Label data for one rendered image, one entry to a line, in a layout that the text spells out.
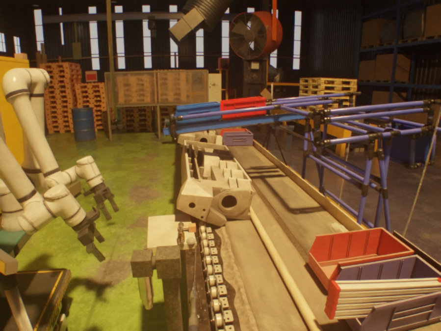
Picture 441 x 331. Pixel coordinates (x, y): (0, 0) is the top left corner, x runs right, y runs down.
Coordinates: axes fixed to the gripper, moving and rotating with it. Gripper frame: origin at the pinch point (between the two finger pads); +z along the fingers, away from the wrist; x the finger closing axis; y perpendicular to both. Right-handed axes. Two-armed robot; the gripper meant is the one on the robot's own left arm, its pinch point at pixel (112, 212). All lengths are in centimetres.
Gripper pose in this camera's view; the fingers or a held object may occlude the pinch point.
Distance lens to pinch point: 165.5
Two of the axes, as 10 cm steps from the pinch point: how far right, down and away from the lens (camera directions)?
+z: 4.1, 9.0, 1.8
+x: -0.4, -1.7, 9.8
